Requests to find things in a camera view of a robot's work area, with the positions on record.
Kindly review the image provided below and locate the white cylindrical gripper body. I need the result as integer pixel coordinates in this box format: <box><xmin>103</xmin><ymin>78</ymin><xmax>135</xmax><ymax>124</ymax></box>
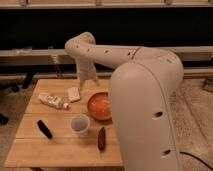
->
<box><xmin>76</xmin><ymin>59</ymin><xmax>96</xmax><ymax>81</ymax></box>

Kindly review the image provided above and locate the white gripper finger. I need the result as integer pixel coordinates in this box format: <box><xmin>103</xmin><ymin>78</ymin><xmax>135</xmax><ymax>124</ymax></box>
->
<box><xmin>92</xmin><ymin>77</ymin><xmax>100</xmax><ymax>86</ymax></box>
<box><xmin>78</xmin><ymin>80</ymin><xmax>84</xmax><ymax>91</ymax></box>

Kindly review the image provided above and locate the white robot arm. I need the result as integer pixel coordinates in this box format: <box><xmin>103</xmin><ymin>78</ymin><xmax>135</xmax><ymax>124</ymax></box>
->
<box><xmin>65</xmin><ymin>32</ymin><xmax>183</xmax><ymax>171</ymax></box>

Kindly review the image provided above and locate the white rectangular sponge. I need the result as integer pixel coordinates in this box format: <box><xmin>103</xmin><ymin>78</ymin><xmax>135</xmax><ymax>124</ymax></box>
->
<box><xmin>68</xmin><ymin>87</ymin><xmax>81</xmax><ymax>102</ymax></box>

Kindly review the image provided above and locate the orange bowl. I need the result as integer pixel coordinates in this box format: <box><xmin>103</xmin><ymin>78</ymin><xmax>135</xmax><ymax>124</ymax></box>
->
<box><xmin>87</xmin><ymin>92</ymin><xmax>111</xmax><ymax>121</ymax></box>

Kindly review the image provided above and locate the white plastic bottle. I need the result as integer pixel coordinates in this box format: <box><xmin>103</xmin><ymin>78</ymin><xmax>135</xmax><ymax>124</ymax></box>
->
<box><xmin>38</xmin><ymin>92</ymin><xmax>69</xmax><ymax>109</ymax></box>

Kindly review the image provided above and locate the wooden table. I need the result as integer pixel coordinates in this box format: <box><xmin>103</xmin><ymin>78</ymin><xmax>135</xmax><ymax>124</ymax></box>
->
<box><xmin>5</xmin><ymin>79</ymin><xmax>123</xmax><ymax>168</ymax></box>

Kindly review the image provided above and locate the black rectangular object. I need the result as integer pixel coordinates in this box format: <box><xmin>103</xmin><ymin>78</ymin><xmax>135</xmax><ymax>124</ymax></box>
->
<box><xmin>37</xmin><ymin>120</ymin><xmax>52</xmax><ymax>139</ymax></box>

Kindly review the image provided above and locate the black chair base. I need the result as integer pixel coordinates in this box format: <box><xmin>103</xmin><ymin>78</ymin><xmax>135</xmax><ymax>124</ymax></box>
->
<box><xmin>0</xmin><ymin>71</ymin><xmax>35</xmax><ymax>126</ymax></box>

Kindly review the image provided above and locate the black cable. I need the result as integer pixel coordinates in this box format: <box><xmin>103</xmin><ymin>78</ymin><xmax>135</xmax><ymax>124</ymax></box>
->
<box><xmin>179</xmin><ymin>151</ymin><xmax>213</xmax><ymax>171</ymax></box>

